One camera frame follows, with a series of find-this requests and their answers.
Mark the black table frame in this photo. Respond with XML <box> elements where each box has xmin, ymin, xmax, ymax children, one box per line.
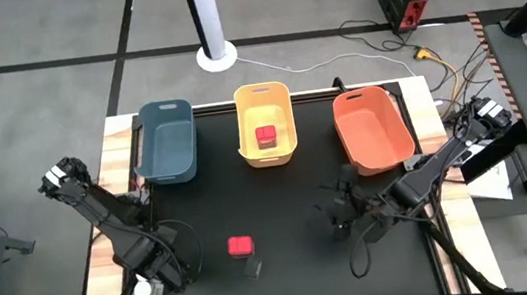
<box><xmin>102</xmin><ymin>74</ymin><xmax>465</xmax><ymax>295</ymax></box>

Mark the white tower fan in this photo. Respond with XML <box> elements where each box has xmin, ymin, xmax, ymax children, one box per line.
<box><xmin>181</xmin><ymin>0</ymin><xmax>241</xmax><ymax>77</ymax></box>

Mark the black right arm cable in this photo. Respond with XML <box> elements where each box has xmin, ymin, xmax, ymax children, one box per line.
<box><xmin>344</xmin><ymin>223</ymin><xmax>387</xmax><ymax>281</ymax></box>

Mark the striped hazard tape strip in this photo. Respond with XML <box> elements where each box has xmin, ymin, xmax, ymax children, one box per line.
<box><xmin>466</xmin><ymin>6</ymin><xmax>524</xmax><ymax>127</ymax></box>

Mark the orange plastic bin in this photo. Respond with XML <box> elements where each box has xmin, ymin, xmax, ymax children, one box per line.
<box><xmin>329</xmin><ymin>80</ymin><xmax>420</xmax><ymax>181</ymax></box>

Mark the blue plastic bin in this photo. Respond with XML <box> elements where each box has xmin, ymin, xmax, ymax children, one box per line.
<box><xmin>125</xmin><ymin>96</ymin><xmax>204</xmax><ymax>190</ymax></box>

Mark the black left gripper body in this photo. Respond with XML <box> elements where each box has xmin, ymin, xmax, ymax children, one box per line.
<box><xmin>142</xmin><ymin>245</ymin><xmax>190</xmax><ymax>295</ymax></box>

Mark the yellow floor cable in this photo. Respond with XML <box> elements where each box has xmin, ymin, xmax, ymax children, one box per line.
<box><xmin>413</xmin><ymin>42</ymin><xmax>465</xmax><ymax>122</ymax></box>

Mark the yellow plastic bin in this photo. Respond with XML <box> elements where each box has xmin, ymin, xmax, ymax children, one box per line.
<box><xmin>230</xmin><ymin>79</ymin><xmax>303</xmax><ymax>172</ymax></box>

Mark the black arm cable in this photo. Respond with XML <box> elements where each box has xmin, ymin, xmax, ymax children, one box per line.
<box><xmin>154</xmin><ymin>215</ymin><xmax>208</xmax><ymax>283</ymax></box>
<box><xmin>344</xmin><ymin>223</ymin><xmax>387</xmax><ymax>281</ymax></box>

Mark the white paper sheet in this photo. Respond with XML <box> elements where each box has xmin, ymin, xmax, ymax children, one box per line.
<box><xmin>463</xmin><ymin>159</ymin><xmax>516</xmax><ymax>207</ymax></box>

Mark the clear spice jar white cap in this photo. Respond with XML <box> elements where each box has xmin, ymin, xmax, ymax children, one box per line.
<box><xmin>131</xmin><ymin>277</ymin><xmax>167</xmax><ymax>295</ymax></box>

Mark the small black clamp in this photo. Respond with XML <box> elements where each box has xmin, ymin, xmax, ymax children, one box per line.
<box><xmin>329</xmin><ymin>74</ymin><xmax>350</xmax><ymax>96</ymax></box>

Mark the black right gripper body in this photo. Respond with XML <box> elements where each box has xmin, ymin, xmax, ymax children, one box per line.
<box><xmin>321</xmin><ymin>183</ymin><xmax>385</xmax><ymax>250</ymax></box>

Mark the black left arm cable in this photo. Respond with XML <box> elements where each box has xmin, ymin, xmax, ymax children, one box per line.
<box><xmin>154</xmin><ymin>215</ymin><xmax>208</xmax><ymax>283</ymax></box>

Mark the white floor cable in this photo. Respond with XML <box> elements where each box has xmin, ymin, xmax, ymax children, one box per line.
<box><xmin>235</xmin><ymin>34</ymin><xmax>419</xmax><ymax>100</ymax></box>

